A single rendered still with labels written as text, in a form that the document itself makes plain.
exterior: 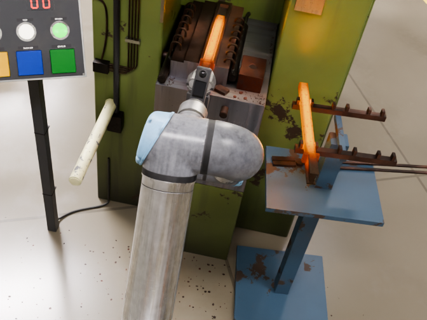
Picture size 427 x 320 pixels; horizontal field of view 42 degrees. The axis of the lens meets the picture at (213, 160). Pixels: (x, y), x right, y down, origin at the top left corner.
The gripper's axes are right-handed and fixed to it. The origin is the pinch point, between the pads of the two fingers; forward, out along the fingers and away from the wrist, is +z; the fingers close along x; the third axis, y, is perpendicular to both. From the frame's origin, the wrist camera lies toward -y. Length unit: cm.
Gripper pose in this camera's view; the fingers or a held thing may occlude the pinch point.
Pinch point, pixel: (205, 67)
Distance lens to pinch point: 187.6
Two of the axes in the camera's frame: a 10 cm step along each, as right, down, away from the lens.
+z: 1.6, -6.9, 7.0
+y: -1.2, 6.9, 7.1
